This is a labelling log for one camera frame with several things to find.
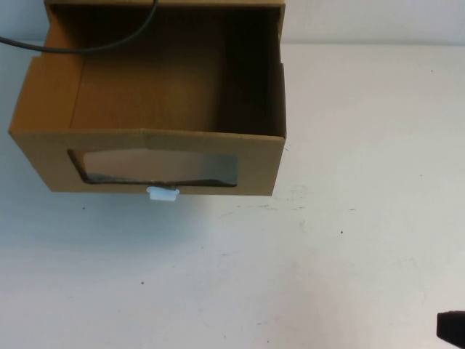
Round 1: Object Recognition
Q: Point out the black cable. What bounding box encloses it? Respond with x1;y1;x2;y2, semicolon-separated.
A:
0;0;159;55

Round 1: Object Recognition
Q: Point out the brown windowed shoe box drawer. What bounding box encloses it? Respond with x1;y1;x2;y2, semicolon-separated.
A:
7;2;288;198

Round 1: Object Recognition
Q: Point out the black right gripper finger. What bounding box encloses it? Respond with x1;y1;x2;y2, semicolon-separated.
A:
437;325;465;343
437;310;465;327

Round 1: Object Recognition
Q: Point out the white plastic pull tab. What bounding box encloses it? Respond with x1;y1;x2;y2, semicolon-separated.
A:
145;185;180;202

